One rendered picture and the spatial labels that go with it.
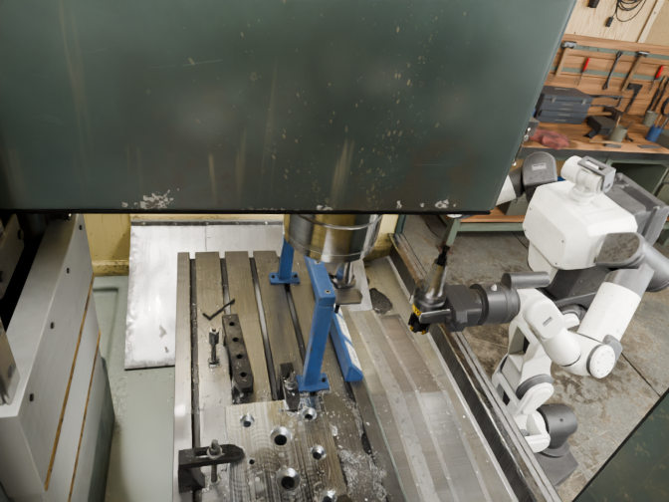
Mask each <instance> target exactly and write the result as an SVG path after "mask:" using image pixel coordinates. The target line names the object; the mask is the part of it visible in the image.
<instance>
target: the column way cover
mask: <svg viewBox="0 0 669 502"><path fill-rule="evenodd" d="M94 280H95V272H94V270H93V264H92V258H91V252H90V246H89V241H88V235H87V229H86V223H85V217H84V214H73V217H72V220H70V221H69V220H68V219H67V220H66V221H63V219H57V220H55V221H50V222H49V224H48V225H47V227H46V230H45V233H44V235H43V238H42V240H41V243H40V246H39V248H38V251H37V253H36V256H35V259H34V261H33V264H32V266H31V269H30V272H29V274H28V277H27V279H26V282H25V285H24V287H23V290H22V292H21V295H20V297H19V300H18V303H17V305H16V308H15V310H14V313H13V316H12V318H11V321H10V323H9V326H8V329H7V331H6V336H7V339H8V342H9V345H10V348H11V351H12V354H13V357H14V360H15V363H16V366H17V369H18V372H19V375H20V380H19V383H18V386H17V389H16V392H15V395H14V398H13V402H12V404H10V405H7V404H6V403H5V404H4V405H2V406H0V482H1V484H2V486H3V489H4V491H5V493H6V495H7V497H8V498H10V497H12V499H13V501H14V502H88V497H89V491H90V484H91V478H92V471H93V465H94V458H95V451H96V444H97V437H98V431H99V424H100V419H101V413H102V406H103V400H104V393H105V387H106V380H105V374H104V369H103V363H102V358H101V352H100V347H99V344H100V338H101V330H100V327H99V321H98V315H97V310H96V304H95V298H94V292H93V284H94Z"/></svg>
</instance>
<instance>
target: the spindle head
mask: <svg viewBox="0 0 669 502"><path fill-rule="evenodd" d="M576 2H577V0H0V214H367V215H490V214H491V211H490V210H494V209H495V206H496V204H497V201H498V199H499V196H500V194H501V191H502V189H503V186H504V184H505V181H506V179H507V176H508V174H509V171H510V169H511V166H512V164H513V161H514V159H515V156H516V154H517V151H518V149H519V146H520V144H521V141H522V139H523V136H524V134H525V131H526V129H527V126H528V124H529V121H530V119H531V116H532V114H533V111H534V109H535V106H536V104H537V101H538V99H539V96H540V94H541V91H542V89H543V86H544V84H545V81H546V79H547V76H548V74H549V71H550V69H551V66H552V64H553V61H554V59H555V56H556V54H557V51H558V47H559V45H560V42H561V40H562V37H563V35H564V32H565V30H566V27H567V25H568V22H569V20H570V17H571V15H572V12H573V10H574V7H575V5H576Z"/></svg>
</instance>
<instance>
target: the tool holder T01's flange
mask: <svg viewBox="0 0 669 502"><path fill-rule="evenodd" d="M423 280H424V279H422V280H419V281H418V282H417V283H416V286H415V290H414V292H413V298H417V299H418V300H419V301H418V302H417V304H418V305H420V306H421V307H423V308H426V309H430V310H436V309H440V308H441V307H442V306H443V305H444V302H445V300H446V297H447V294H448V292H447V290H443V294H442V295H441V296H439V297H432V296H429V295H426V294H425V293H424V292H423V291H422V290H421V284H422V282H423Z"/></svg>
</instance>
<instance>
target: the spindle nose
mask: <svg viewBox="0 0 669 502"><path fill-rule="evenodd" d="M382 217H383V215H367V214H284V216H283V233H284V237H285V239H286V241H287V242H288V243H289V244H290V246H292V247H293V248H294V249H295V250H296V251H298V252H299V253H301V254H303V255H304V256H307V257H309V258H311V259H314V260H317V261H321V262H327V263H348V262H353V261H356V260H359V259H362V258H364V257H365V256H367V255H368V254H369V253H370V252H371V251H372V250H373V248H374V244H375V242H376V240H377V237H378V233H379V229H380V225H381V221H382Z"/></svg>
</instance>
